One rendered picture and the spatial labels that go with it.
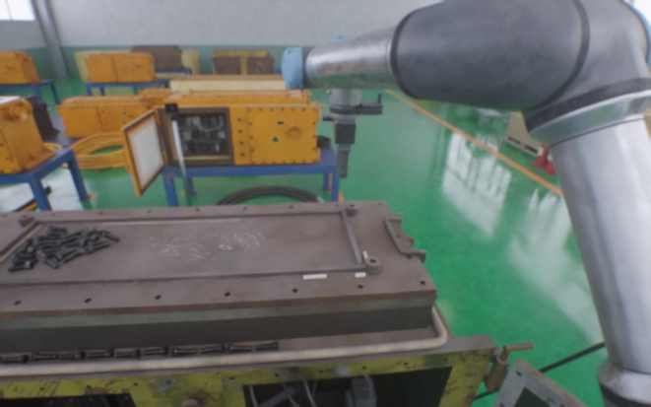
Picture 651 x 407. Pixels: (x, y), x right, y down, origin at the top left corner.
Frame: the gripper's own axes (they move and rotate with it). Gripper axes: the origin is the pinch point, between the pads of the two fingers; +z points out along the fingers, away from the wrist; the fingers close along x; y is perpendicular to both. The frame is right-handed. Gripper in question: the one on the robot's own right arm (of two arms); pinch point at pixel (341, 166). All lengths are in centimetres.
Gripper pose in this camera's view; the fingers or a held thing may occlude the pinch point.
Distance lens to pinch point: 88.8
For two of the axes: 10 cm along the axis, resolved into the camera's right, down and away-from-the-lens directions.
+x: 0.1, 4.7, -8.8
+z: -0.3, 8.8, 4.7
